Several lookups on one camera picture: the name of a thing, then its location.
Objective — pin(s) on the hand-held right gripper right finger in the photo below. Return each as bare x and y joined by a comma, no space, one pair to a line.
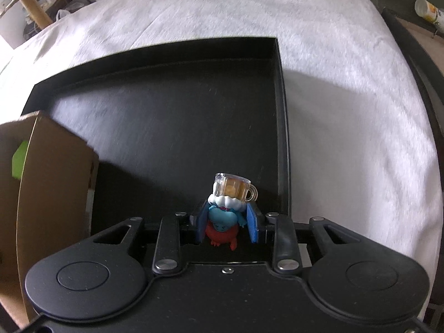
254,225

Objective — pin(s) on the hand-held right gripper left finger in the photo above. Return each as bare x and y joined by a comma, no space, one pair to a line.
202,225

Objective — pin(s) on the blue creature figurine with mug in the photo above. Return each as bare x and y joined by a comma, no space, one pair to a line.
225,218

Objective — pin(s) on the black tray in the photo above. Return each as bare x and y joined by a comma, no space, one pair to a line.
166,118

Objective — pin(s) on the brown cardboard box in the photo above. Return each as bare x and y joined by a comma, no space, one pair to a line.
52,215

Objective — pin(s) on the dark-framed wooden board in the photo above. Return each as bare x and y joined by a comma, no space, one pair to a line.
423,66

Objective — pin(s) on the white plastic bag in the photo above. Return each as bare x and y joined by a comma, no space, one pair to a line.
63,14

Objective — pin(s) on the paper cup with print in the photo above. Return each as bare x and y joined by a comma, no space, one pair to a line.
432,14

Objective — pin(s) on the round gold-rimmed table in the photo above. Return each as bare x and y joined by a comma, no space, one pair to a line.
31,5

